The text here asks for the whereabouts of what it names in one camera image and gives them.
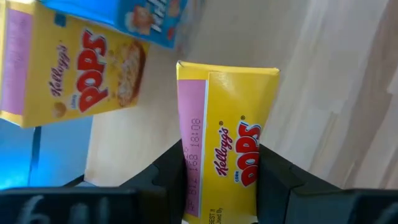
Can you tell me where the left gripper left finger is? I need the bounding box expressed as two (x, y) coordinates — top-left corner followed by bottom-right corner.
(119, 139), (190, 224)

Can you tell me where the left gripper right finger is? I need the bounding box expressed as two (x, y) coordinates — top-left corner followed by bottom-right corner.
(256, 143), (342, 224)

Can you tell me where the blue Rice Krispies cereal box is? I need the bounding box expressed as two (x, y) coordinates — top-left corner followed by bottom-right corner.
(39, 0), (190, 50)

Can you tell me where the yellow Corn Pops cereal box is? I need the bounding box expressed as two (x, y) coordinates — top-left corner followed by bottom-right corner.
(175, 60), (280, 224)
(0, 0), (150, 129)

